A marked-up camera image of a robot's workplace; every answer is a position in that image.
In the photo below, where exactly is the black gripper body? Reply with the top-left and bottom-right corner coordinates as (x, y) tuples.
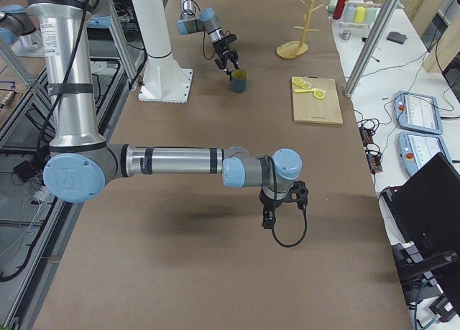
(213, 34), (237, 61)
(259, 180), (308, 230)

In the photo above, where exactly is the dark blue cup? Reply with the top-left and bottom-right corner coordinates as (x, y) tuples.
(230, 69), (247, 93)

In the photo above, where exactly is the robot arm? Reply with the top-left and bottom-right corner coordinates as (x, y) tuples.
(176, 0), (239, 75)
(27, 0), (308, 230)

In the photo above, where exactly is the wooden cup rack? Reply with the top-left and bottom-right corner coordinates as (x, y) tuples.
(275, 0), (323, 60)

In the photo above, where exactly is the small steel cup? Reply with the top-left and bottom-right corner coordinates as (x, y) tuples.
(340, 30), (351, 41)

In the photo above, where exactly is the grey cup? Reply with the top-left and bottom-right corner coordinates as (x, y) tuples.
(342, 2), (357, 22)

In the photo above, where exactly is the yellow cup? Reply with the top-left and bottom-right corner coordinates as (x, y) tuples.
(354, 6), (366, 23)

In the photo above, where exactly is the light blue cup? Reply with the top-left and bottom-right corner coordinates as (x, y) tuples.
(364, 6), (378, 24)

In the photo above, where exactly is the yellow plastic knife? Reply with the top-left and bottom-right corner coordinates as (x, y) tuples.
(293, 88), (318, 93)

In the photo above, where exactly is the lemon slice middle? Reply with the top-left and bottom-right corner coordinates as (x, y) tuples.
(296, 79), (306, 87)

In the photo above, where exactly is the wooden cutting board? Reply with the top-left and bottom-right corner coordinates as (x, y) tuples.
(291, 76), (343, 125)

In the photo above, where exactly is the lemon slice under knife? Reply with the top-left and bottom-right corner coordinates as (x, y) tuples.
(313, 92), (326, 99)

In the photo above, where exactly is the lower teach pendant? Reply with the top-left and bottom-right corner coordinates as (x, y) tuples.
(397, 132), (452, 177)

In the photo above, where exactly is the teach pendant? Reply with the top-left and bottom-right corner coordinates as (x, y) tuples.
(397, 132), (452, 177)
(394, 91), (443, 135)

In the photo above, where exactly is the black laptop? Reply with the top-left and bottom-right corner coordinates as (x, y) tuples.
(382, 152), (459, 254)

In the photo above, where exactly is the red bottle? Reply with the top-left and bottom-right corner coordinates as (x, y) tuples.
(332, 0), (347, 20)

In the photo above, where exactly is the upper teach pendant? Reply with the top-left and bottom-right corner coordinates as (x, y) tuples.
(394, 91), (443, 135)

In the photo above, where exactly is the black small device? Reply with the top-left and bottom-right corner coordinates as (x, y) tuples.
(386, 32), (408, 45)

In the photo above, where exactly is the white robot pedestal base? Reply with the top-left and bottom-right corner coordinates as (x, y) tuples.
(132, 0), (193, 104)

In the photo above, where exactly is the aluminium frame post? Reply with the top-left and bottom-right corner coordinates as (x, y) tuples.
(344, 0), (400, 98)

